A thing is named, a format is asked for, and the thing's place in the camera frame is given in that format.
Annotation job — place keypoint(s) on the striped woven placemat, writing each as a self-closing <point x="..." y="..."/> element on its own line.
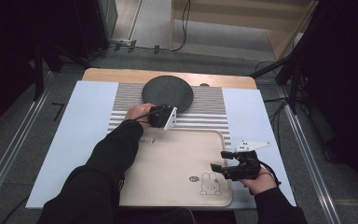
<point x="205" y="102"/>

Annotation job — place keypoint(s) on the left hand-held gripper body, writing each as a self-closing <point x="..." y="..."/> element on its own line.
<point x="160" y="118"/>

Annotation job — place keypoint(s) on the beige tray with rabbit print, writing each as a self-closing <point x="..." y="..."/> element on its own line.
<point x="174" y="168"/>

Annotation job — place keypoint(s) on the person's right hand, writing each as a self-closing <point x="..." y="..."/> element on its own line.
<point x="261" y="183"/>

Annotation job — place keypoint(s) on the black cabinet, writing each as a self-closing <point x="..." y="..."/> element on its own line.
<point x="96" y="25"/>

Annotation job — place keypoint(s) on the person's left hand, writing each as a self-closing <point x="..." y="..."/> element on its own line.
<point x="138" y="112"/>

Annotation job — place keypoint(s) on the white table sheet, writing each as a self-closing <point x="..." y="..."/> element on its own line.
<point x="87" y="102"/>

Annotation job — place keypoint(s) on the metal floor rail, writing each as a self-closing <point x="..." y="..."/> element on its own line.
<point x="310" y="161"/>
<point x="12" y="146"/>

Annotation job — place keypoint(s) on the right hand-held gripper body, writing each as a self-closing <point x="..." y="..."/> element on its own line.
<point x="245" y="165"/>

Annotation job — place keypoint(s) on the dark grey round plate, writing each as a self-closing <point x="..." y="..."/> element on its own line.
<point x="167" y="90"/>

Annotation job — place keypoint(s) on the black stand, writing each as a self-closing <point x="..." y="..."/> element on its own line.
<point x="293" y="77"/>
<point x="38" y="71"/>

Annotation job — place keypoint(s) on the black curtain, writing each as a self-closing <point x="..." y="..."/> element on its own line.
<point x="348" y="93"/>
<point x="6" y="46"/>

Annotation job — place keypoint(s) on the light wooden frame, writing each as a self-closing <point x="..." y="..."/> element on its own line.
<point x="230" y="15"/>

